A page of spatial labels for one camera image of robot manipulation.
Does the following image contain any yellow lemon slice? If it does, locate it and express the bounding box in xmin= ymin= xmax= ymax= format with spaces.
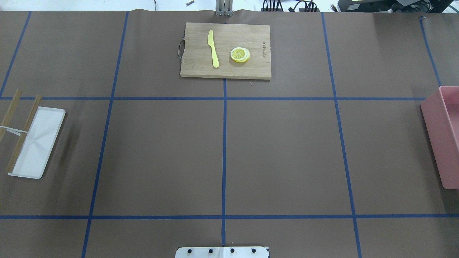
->
xmin=231 ymin=47 xmax=251 ymax=63

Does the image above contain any bamboo cutting board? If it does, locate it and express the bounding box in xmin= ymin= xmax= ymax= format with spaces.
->
xmin=180 ymin=22 xmax=272 ymax=80

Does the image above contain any yellow plastic knife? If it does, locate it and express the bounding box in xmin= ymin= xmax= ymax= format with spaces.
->
xmin=207 ymin=29 xmax=220 ymax=68

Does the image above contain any black computer monitor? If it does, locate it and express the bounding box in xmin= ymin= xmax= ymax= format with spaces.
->
xmin=337 ymin=0 xmax=453 ymax=13

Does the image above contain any pink plastic bin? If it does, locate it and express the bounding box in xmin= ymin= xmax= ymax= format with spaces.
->
xmin=420 ymin=86 xmax=459 ymax=190

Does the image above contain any aluminium frame post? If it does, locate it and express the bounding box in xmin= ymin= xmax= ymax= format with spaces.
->
xmin=216 ymin=0 xmax=233 ymax=17

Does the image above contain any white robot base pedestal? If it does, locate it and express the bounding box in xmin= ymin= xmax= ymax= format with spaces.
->
xmin=175 ymin=246 xmax=270 ymax=258

